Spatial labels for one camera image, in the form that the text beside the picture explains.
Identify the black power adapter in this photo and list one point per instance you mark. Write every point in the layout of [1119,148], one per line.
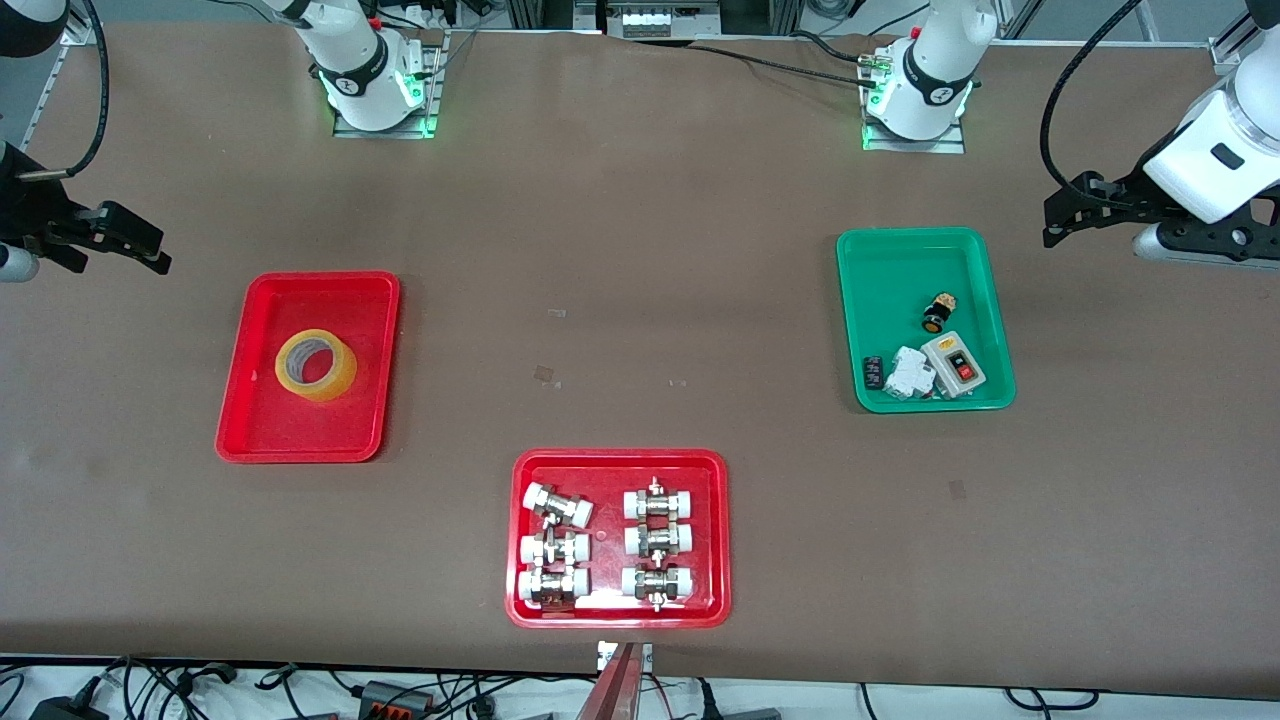
[65,710]

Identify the brownish tape scrap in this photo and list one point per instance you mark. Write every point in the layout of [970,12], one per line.
[545,374]

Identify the grey switch box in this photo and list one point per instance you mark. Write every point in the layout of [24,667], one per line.
[955,365]

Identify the black aluminium frame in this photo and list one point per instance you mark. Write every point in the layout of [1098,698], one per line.
[540,12]

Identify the metal corner bracket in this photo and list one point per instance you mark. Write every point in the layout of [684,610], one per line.
[85,32]
[1225,55]

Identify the grey junction box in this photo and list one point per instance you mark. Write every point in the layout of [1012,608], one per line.
[395,697]

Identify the white capped brass pipe fitting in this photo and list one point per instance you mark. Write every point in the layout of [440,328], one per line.
[550,583]
[560,507]
[657,582]
[658,540]
[570,548]
[660,504]

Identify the white power strip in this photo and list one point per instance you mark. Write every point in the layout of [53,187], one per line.
[665,20]

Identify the black yellow push button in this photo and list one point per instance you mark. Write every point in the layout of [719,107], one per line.
[937,318]

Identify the red metal bar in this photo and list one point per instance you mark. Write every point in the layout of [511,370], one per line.
[615,695]

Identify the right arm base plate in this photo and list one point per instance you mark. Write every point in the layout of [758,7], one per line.
[385,133]

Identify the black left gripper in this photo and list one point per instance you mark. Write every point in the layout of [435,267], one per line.
[1128,190]

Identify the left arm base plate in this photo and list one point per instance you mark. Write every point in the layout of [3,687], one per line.
[915,146]

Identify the green plastic tray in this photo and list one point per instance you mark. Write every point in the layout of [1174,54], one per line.
[900,290]

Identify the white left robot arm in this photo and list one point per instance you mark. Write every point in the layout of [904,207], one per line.
[930,60]

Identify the white mounting plate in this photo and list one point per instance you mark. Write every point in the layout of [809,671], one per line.
[606,655]

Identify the red tray holding fittings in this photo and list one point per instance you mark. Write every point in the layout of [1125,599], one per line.
[605,480]

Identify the yellow packing tape roll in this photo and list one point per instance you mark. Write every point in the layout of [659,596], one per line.
[320,392]

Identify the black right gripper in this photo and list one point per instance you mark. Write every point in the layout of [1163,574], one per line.
[22,203]

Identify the black left camera bracket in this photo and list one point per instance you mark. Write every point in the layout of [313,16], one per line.
[1218,232]

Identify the white circuit breaker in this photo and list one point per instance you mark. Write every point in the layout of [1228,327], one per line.
[910,372]

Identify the empty red plastic tray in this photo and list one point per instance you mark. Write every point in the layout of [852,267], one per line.
[330,430]

